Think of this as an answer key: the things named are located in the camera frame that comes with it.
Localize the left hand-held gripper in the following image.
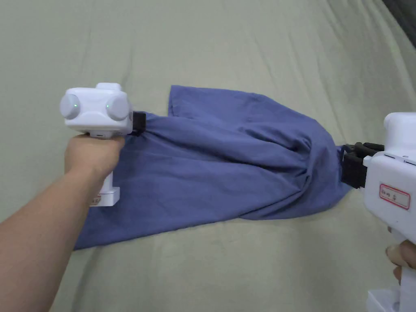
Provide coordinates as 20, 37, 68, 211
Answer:
60, 82, 147, 207

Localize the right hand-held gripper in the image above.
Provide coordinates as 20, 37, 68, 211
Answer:
343, 112, 416, 312

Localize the dark blue shirt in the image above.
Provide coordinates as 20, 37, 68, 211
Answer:
73, 85, 358, 251

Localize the person's left forearm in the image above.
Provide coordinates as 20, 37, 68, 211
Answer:
0, 172, 98, 312

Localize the person's left hand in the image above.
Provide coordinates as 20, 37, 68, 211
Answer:
63, 134, 126, 194

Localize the person's right hand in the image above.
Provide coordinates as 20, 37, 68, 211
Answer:
385, 226, 416, 281

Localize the bed with pale green sheet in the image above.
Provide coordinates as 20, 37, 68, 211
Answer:
0, 0, 416, 312

